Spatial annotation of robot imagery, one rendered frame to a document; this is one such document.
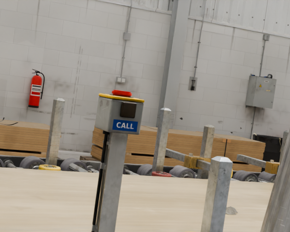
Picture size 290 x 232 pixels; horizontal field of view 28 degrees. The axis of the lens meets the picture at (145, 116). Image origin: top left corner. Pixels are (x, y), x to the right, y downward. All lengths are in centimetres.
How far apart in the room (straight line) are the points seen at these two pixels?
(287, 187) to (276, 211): 4
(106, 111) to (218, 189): 32
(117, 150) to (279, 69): 921
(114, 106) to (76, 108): 757
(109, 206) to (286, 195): 44
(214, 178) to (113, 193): 24
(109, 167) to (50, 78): 743
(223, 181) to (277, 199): 45
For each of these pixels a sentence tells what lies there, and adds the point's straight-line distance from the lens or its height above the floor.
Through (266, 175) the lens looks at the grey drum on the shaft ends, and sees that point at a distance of 336.
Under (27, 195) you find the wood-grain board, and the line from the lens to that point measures 166.
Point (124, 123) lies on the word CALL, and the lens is 111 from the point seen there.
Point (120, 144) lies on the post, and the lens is 113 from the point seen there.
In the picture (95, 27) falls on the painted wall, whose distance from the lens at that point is 873.
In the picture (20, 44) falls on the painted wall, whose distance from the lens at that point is 844.
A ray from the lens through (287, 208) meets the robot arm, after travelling 81.
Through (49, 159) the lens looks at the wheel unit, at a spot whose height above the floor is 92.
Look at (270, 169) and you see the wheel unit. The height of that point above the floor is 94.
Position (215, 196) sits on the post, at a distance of 127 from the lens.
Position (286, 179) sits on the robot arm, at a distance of 82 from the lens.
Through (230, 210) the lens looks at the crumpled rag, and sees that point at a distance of 178.
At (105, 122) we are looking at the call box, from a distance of 111.
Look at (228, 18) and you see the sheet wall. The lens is 974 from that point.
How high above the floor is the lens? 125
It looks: 3 degrees down
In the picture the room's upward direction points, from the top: 8 degrees clockwise
